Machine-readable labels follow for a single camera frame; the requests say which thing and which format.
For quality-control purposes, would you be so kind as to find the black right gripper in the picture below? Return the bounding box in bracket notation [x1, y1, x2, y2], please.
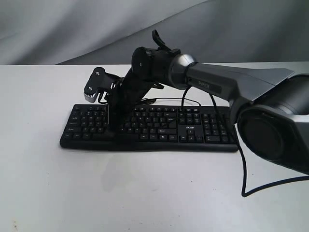
[107, 69, 155, 132]

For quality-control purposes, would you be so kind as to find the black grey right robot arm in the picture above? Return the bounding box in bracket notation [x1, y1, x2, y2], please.
[108, 30, 309, 174]

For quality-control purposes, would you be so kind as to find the grey fabric backdrop curtain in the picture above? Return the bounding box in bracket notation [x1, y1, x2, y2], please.
[0, 0, 309, 65]

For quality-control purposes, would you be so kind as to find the black wired computer keyboard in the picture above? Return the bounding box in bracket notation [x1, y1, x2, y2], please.
[60, 104, 238, 152]

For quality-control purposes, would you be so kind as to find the black keyboard usb cable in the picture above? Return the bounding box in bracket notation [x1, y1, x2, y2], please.
[140, 97, 202, 107]

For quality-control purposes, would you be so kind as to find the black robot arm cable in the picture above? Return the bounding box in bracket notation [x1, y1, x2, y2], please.
[180, 86, 309, 198]

